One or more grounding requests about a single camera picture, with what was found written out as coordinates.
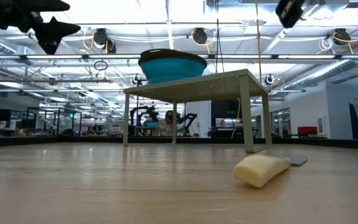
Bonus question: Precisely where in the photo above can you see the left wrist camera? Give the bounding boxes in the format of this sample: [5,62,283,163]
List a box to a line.
[40,39,60,56]

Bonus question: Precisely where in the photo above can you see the knife with cream handle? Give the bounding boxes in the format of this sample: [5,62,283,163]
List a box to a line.
[232,154,309,189]

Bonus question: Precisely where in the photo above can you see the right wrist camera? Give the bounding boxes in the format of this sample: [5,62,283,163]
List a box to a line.
[275,0,306,29]

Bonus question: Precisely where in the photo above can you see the red box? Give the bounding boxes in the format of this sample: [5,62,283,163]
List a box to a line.
[296,126,318,135]

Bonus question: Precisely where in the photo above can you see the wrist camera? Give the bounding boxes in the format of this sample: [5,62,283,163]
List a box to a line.
[40,39,60,56]
[275,0,306,29]

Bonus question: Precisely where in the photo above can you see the green perforated metal stand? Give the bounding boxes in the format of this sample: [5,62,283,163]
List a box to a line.
[122,68,273,154]

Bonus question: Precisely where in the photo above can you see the black hanging cables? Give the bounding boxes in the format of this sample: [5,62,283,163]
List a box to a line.
[214,0,226,74]

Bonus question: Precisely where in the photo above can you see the thin yellow cable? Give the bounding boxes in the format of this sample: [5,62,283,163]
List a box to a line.
[230,98,241,139]

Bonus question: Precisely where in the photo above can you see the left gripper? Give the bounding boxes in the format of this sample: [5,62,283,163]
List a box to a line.
[0,0,82,47]

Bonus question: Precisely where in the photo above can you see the person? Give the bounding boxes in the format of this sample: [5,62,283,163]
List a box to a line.
[160,110,176,137]

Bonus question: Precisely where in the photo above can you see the black aluminium rig frame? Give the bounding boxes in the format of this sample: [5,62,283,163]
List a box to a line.
[0,135,358,151]

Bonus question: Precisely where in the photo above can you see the black coiled cable loop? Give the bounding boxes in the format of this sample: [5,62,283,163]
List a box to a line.
[93,60,109,71]

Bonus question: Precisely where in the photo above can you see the blue collapsible bowl grey rim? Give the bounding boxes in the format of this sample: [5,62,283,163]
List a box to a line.
[137,48,208,85]

